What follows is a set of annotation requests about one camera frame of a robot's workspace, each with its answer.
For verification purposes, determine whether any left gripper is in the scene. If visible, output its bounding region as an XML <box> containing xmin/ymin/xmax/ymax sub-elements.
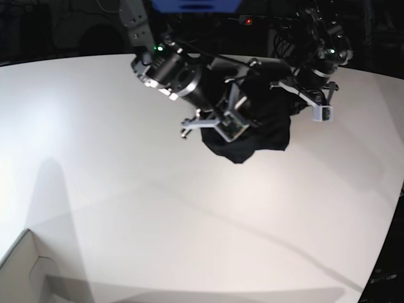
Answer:
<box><xmin>270</xmin><ymin>77</ymin><xmax>340</xmax><ymax>107</ymax></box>

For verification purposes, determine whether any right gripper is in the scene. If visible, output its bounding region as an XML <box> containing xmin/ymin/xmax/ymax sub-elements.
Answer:
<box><xmin>181</xmin><ymin>58</ymin><xmax>261</xmax><ymax>139</ymax></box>

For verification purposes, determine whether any black t-shirt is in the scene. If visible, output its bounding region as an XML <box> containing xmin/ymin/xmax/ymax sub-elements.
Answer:
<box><xmin>201</xmin><ymin>61</ymin><xmax>308</xmax><ymax>164</ymax></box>

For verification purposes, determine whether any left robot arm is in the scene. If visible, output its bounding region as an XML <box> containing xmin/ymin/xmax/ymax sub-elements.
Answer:
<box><xmin>270</xmin><ymin>1</ymin><xmax>354</xmax><ymax>109</ymax></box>

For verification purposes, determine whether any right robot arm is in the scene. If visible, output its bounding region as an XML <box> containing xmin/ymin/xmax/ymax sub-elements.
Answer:
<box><xmin>119</xmin><ymin>1</ymin><xmax>260</xmax><ymax>143</ymax></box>

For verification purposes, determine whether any black power strip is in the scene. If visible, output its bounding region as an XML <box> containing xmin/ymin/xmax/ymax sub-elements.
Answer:
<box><xmin>237</xmin><ymin>15</ymin><xmax>300</xmax><ymax>28</ymax></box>

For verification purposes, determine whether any blue plastic bin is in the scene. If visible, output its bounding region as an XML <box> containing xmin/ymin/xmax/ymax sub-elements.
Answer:
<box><xmin>152</xmin><ymin>0</ymin><xmax>242</xmax><ymax>13</ymax></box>

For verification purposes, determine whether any white cardboard box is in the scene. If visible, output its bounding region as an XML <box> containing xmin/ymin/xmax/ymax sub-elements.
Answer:
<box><xmin>1</xmin><ymin>229</ymin><xmax>94</xmax><ymax>302</ymax></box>

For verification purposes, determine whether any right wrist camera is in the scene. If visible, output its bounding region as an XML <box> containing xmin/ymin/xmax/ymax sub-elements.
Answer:
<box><xmin>216</xmin><ymin>116</ymin><xmax>249</xmax><ymax>143</ymax></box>

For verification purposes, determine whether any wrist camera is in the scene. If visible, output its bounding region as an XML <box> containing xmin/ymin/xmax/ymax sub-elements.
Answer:
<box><xmin>216</xmin><ymin>116</ymin><xmax>249</xmax><ymax>143</ymax></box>
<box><xmin>312</xmin><ymin>105</ymin><xmax>333</xmax><ymax>122</ymax></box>

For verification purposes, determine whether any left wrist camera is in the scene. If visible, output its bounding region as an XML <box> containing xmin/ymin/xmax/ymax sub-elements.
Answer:
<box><xmin>312</xmin><ymin>105</ymin><xmax>333</xmax><ymax>122</ymax></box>

